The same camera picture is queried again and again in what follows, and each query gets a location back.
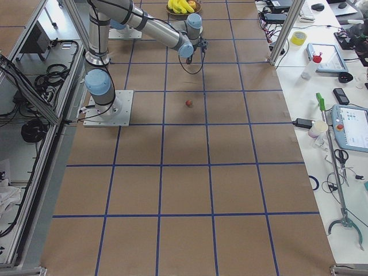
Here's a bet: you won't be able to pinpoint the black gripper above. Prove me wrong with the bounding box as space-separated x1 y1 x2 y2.
186 37 208 64

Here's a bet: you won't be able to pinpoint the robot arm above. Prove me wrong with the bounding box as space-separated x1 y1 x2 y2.
85 1 208 115

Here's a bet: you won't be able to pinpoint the brown wicker basket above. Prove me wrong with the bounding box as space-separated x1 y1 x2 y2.
166 0 201 16

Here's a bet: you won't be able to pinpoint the yellow banana bunch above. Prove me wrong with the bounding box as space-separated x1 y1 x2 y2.
167 0 195 14

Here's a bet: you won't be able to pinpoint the red yellow apple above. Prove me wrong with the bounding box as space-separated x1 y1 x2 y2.
187 0 197 10

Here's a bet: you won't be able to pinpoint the yellow tape roll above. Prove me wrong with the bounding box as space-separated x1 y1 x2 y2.
290 31 307 46

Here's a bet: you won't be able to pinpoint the clear bottle red cap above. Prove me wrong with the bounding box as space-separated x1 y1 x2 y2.
301 53 322 80

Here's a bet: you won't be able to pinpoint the black power adapter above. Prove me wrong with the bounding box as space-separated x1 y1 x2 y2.
292 118 314 129

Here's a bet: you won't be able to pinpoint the teach pendant tablet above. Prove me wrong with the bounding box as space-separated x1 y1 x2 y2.
306 43 348 74
331 105 367 152

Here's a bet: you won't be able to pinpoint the paper cup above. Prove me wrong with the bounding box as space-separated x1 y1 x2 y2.
308 120 328 138

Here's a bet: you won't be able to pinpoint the black remote control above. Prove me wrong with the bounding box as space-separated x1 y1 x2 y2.
333 88 350 105

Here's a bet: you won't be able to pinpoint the black scissors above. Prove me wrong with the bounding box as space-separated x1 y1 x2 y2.
334 149 349 186

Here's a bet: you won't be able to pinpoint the long reach grabber tool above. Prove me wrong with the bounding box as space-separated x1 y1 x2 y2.
316 93 364 251

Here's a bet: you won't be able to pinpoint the white crumpled cloth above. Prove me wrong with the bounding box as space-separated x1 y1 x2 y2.
0 159 22 222

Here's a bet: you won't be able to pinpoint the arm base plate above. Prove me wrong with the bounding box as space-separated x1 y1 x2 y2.
83 90 134 127
109 26 142 40

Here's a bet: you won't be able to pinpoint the aluminium frame post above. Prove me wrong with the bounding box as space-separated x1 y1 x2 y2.
269 0 304 66

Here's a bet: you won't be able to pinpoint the black cable bundle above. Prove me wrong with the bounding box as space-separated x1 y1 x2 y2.
21 119 47 144

